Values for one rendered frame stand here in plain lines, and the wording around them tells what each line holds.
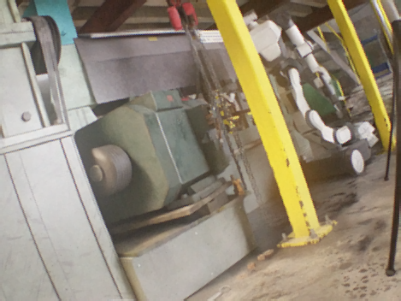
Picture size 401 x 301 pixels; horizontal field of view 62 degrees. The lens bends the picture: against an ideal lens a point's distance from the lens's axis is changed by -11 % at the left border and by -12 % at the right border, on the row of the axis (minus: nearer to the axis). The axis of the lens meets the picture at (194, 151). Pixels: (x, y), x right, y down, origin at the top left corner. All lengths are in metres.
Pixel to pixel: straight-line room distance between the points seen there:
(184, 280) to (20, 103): 0.99
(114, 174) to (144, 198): 0.18
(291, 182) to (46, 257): 1.08
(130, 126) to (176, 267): 0.61
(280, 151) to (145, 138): 0.60
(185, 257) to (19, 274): 0.69
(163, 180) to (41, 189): 0.48
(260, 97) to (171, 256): 0.79
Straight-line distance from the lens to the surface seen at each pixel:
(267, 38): 2.64
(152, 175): 1.49
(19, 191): 1.37
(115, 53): 2.49
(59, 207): 1.42
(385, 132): 3.26
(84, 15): 3.11
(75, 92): 2.26
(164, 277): 1.53
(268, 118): 1.67
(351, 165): 2.63
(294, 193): 1.71
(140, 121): 1.48
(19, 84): 1.56
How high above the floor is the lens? 0.56
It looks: level
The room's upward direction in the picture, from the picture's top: 20 degrees counter-clockwise
